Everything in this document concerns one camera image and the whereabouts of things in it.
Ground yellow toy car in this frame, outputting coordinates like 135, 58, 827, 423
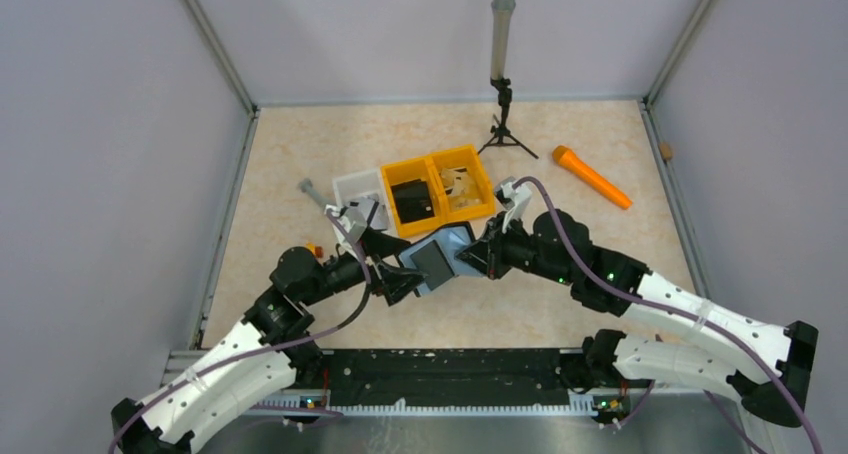
304, 242, 324, 259

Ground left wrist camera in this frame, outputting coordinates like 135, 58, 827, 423
324, 197, 381, 241

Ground grey plastic bolt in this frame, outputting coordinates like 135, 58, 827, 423
297, 178, 332, 211

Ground black cards stack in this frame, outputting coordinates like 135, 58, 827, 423
391, 179, 433, 223

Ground beige striped cards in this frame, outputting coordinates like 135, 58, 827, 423
440, 167, 481, 211

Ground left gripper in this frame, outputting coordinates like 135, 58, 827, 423
301, 225, 430, 305

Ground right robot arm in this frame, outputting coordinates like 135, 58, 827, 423
458, 209, 818, 428

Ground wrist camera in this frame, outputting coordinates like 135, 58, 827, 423
324, 197, 381, 241
494, 177, 532, 234

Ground black mini tripod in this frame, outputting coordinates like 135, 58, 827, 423
477, 78, 539, 159

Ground yellow bin with black cards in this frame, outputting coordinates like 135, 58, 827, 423
380, 156, 444, 238

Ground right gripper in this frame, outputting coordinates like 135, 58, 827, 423
457, 210, 575, 286

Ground yellow bin with beige cards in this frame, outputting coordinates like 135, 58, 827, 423
430, 145, 495, 223

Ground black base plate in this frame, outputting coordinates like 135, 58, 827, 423
291, 348, 637, 413

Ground black leather card holder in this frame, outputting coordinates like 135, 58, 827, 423
397, 221, 482, 297

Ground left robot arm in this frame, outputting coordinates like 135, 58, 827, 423
107, 242, 427, 453

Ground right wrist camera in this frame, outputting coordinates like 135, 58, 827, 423
494, 177, 532, 234

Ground orange toy microphone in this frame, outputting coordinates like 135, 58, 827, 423
552, 145, 633, 210

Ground white plastic bin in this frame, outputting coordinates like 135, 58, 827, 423
332, 169, 394, 234

